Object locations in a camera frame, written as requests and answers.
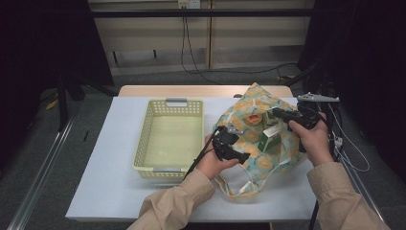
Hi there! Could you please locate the white wall socket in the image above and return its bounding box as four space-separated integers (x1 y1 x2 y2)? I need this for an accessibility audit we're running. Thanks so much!
177 0 202 10

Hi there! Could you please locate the black wall cable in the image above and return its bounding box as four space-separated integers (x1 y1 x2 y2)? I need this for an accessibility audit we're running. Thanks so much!
179 8 224 85
183 8 301 76

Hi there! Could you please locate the black metal stand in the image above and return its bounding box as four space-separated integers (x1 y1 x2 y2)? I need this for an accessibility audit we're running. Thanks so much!
56 70 120 132

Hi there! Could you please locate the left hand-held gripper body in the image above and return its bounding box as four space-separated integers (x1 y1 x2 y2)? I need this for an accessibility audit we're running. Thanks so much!
212 125 244 161

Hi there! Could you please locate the person's left hand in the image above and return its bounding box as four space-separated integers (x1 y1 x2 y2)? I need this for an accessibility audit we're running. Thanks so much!
194 133 240 181

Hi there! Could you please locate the orange-print fabric bag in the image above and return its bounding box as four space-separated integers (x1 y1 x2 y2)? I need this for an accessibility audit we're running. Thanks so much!
213 81 309 201

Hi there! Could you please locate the white cable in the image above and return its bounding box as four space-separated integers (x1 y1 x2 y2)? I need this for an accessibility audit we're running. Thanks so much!
327 103 372 173

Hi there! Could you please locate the wide green and white box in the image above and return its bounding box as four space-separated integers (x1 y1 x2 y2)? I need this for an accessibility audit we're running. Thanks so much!
261 109 281 130

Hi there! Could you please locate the long desk with black edge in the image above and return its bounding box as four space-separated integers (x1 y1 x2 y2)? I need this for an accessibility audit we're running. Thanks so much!
90 8 314 18

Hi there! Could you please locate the person's right hand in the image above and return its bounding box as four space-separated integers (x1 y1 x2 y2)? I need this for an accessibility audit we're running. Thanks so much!
288 112 335 168

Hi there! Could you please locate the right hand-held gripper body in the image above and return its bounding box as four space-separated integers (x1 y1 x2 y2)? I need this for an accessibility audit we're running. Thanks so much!
288 92 341 130

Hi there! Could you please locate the aluminium floor rail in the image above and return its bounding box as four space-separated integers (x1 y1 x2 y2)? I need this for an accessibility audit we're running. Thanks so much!
6 117 77 230

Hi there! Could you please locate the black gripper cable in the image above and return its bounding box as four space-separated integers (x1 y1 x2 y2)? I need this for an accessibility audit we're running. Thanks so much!
184 126 222 179

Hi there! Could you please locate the slim green and white box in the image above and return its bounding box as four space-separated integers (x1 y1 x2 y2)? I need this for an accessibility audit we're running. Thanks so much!
256 123 284 153

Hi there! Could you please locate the pale yellow perforated plastic basket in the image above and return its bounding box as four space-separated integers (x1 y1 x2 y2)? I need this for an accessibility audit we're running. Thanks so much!
131 97 206 180

